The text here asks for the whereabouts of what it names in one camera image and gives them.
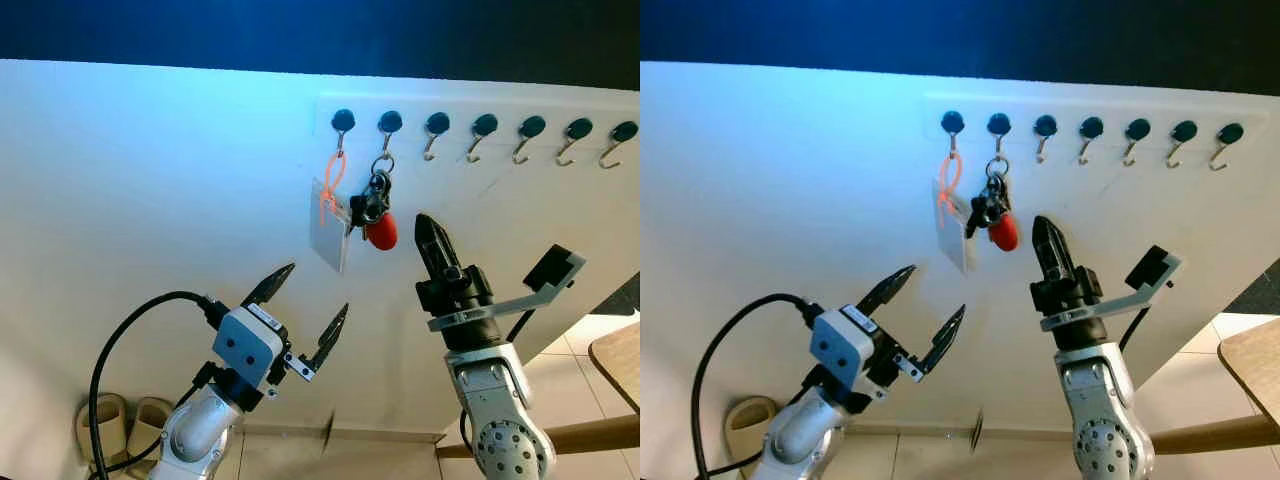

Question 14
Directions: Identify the beige slipper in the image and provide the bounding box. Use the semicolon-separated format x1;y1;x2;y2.
75;393;128;471
724;396;784;464
126;396;177;466

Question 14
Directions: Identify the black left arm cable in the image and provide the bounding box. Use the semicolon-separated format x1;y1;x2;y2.
692;293;831;480
89;291;229;476

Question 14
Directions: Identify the white card with orange loop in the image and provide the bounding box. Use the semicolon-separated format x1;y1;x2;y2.
309;148;353;274
932;150;977;275

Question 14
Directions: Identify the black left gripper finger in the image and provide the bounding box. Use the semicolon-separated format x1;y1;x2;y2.
859;264;919;314
242;263;297;308
307;303;350;370
923;305;968;377

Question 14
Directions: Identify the key bunch with red fob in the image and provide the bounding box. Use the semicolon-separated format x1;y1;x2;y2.
966;155;1021;254
349;153;400;252

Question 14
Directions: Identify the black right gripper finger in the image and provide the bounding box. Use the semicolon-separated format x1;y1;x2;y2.
414;213;442;286
421;213;464;283
1038;215;1077;285
1032;215;1057;288

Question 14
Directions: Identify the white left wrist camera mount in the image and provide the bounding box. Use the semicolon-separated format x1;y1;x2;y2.
212;304;287;387
810;305;888;393

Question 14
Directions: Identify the wooden table beam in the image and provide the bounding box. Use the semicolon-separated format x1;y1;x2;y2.
437;414;641;460
1148;413;1280;457

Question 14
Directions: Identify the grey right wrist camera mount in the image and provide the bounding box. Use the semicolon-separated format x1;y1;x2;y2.
427;244;587;334
1040;244;1185;334

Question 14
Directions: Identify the wooden table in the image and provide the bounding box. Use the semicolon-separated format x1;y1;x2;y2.
588;321;641;413
1217;317;1280;428

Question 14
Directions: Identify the white hook rail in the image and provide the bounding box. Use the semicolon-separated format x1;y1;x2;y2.
317;92;641;143
924;92;1280;147

